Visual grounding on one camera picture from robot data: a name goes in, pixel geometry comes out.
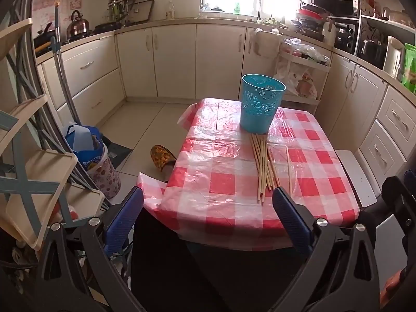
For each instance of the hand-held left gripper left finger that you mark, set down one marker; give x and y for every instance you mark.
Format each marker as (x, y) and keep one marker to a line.
(125, 221)

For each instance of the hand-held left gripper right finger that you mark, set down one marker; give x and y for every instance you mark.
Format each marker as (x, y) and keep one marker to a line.
(292, 217)

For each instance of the group of wooden chopsticks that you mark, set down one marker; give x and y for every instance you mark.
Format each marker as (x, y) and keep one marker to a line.
(263, 165)

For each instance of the teal plastic basket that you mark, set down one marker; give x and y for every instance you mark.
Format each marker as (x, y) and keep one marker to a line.
(260, 104)

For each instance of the floral patterned bin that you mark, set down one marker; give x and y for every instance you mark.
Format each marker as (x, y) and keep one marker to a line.
(107, 178)

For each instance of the wooden chopstick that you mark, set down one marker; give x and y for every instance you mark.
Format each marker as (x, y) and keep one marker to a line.
(288, 169)

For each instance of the dark floor mat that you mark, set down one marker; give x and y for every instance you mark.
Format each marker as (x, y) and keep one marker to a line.
(118, 152)

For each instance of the yellow patterned slipper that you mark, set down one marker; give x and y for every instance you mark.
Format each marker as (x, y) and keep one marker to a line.
(161, 156)

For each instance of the red checkered plastic tablecloth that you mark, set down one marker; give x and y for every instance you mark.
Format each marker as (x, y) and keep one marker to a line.
(221, 175)

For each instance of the blue and white bag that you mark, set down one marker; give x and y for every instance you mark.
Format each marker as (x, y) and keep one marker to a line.
(81, 143)

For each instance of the beige folding rack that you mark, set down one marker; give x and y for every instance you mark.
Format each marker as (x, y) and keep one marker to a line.
(39, 182)

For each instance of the green snack bag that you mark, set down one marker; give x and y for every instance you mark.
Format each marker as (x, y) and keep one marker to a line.
(410, 68)

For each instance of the white trolley cart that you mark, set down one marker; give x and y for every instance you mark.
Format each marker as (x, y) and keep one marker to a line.
(317, 71)

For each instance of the white electric thermos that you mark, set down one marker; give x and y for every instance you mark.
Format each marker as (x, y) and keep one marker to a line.
(394, 55)

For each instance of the plastic bags on cart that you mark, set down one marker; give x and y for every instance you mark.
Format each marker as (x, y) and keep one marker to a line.
(305, 52)

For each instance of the cream kitchen cabinets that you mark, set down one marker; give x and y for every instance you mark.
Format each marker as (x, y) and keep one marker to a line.
(175, 58)

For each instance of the white hanging plastic bag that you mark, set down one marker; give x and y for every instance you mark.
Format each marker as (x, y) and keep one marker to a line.
(260, 42)

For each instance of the black toaster oven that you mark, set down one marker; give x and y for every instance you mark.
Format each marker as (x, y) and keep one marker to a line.
(344, 34)

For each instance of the white counter shelf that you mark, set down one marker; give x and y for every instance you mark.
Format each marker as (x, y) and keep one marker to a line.
(390, 26)

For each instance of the white jug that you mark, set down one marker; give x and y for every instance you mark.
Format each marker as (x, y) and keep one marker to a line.
(329, 35)

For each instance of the black wok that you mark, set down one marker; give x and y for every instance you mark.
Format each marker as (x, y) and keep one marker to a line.
(105, 26)

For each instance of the green vegetables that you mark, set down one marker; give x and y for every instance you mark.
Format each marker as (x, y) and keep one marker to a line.
(273, 21)

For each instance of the stack of pans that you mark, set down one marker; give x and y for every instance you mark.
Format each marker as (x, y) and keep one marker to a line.
(308, 19)

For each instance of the steel kettle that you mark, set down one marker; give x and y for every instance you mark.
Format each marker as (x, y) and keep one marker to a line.
(78, 26)

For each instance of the black microwave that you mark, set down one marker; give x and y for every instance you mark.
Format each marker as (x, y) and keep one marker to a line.
(334, 3)

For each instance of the clear plastic bottle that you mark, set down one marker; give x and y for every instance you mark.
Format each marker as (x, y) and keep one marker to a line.
(170, 11)

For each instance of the green bottle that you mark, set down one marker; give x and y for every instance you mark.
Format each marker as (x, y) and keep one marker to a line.
(237, 8)

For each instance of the chrome kitchen faucet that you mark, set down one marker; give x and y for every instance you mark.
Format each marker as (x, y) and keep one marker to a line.
(259, 3)

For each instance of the wall utensil rack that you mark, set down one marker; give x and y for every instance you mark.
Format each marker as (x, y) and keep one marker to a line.
(125, 0)

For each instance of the pink wall poster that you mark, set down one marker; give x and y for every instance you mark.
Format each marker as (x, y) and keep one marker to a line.
(45, 6)

